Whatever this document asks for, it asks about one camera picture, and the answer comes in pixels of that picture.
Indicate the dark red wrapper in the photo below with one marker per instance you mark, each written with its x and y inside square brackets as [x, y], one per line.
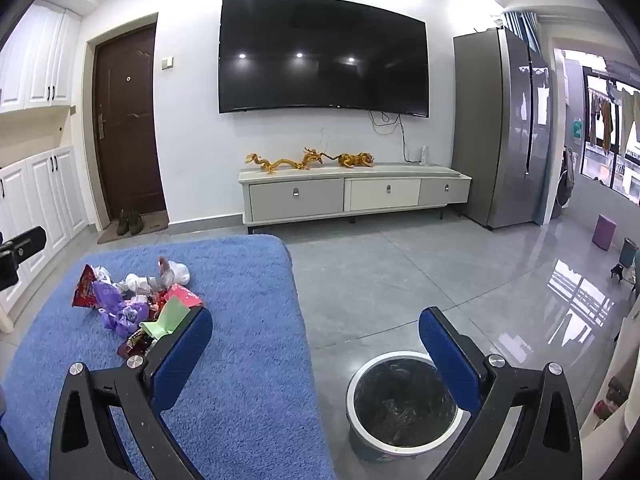
[134, 344]

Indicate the golden tiger figurine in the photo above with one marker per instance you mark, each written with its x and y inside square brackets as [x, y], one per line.
[355, 160]

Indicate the brown door mat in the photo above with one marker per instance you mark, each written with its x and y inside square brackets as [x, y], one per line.
[155, 225]

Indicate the small black stool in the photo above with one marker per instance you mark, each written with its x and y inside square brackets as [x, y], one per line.
[617, 271]

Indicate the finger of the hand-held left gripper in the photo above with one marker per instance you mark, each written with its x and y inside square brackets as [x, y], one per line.
[30, 242]

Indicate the white upper wall cabinets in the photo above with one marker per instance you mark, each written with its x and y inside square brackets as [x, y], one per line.
[35, 60]

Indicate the blue fluffy rug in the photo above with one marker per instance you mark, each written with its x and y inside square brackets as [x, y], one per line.
[240, 320]

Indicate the round white trash bin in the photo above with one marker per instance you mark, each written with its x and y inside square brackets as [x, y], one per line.
[400, 410]

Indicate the wall light switch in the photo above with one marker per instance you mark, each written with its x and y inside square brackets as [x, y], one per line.
[167, 63]

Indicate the purple plastic bag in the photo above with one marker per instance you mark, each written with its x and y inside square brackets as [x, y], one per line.
[112, 305]

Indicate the white lower cabinets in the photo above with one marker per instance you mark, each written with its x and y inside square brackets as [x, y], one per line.
[40, 210]

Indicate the grey television stand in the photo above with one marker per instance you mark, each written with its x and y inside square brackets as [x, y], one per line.
[300, 195]

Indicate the grey refrigerator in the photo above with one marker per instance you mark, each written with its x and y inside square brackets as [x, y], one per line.
[495, 130]

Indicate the purple stool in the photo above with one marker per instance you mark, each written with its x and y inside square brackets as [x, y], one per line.
[604, 232]

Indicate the blue striped curtain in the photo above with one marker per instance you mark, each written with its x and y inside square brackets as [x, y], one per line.
[525, 30]

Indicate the golden dragon figurine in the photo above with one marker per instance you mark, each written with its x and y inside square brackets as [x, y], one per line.
[285, 162]

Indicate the small green bin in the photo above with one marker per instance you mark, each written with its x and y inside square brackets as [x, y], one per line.
[629, 252]

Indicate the hanging clothes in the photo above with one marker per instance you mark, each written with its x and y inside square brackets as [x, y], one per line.
[605, 120]

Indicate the small red wrapper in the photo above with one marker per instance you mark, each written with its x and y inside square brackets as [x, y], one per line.
[184, 296]

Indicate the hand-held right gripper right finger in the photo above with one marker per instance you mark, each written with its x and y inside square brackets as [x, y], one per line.
[447, 360]

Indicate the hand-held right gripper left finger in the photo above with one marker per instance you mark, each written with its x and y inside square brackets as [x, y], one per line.
[182, 355]

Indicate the green paper sheet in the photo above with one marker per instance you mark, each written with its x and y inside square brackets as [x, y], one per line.
[167, 317]

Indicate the black wall television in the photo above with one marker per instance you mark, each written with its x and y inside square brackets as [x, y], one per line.
[320, 55]

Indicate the small clear bottle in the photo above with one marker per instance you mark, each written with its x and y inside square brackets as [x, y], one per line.
[425, 156]

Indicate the brown entrance door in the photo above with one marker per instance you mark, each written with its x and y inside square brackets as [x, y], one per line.
[127, 125]

